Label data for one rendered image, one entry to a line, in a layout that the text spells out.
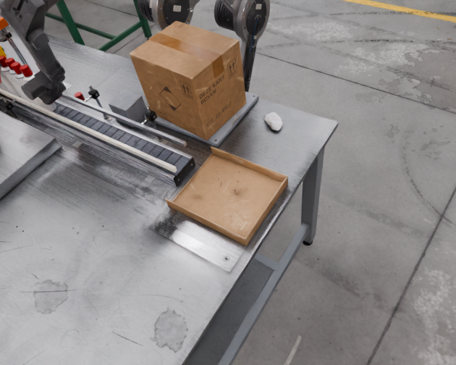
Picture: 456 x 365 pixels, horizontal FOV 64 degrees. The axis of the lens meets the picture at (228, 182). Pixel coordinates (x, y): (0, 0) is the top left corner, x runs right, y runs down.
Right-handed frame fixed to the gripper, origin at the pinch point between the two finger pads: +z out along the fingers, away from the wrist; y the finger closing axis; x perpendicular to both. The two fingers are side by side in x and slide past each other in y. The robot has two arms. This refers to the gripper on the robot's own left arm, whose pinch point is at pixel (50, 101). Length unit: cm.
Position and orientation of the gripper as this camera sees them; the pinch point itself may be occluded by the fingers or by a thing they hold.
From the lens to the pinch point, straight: 166.6
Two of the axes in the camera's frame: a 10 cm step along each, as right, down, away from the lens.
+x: 7.4, 6.6, 1.4
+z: -4.2, 2.8, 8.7
